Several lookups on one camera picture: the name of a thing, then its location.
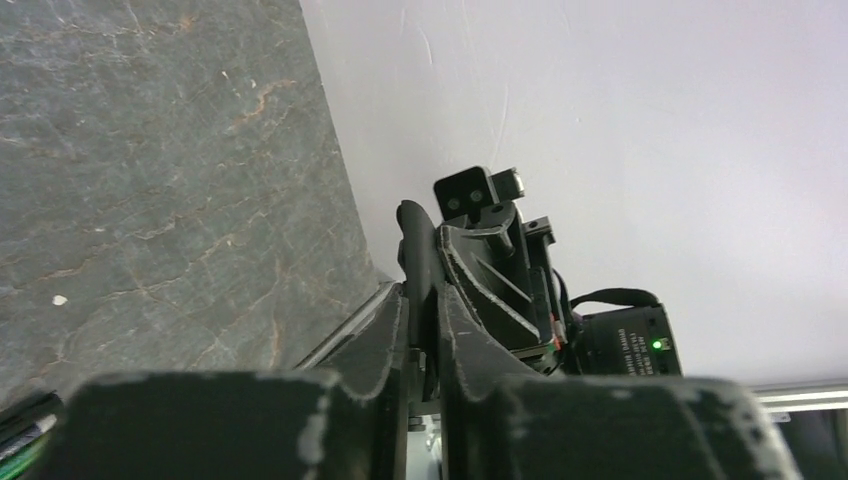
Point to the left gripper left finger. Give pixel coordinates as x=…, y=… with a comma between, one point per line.
x=344, y=418

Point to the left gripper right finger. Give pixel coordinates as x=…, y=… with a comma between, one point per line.
x=503, y=420

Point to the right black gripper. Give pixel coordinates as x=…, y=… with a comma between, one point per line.
x=500, y=264

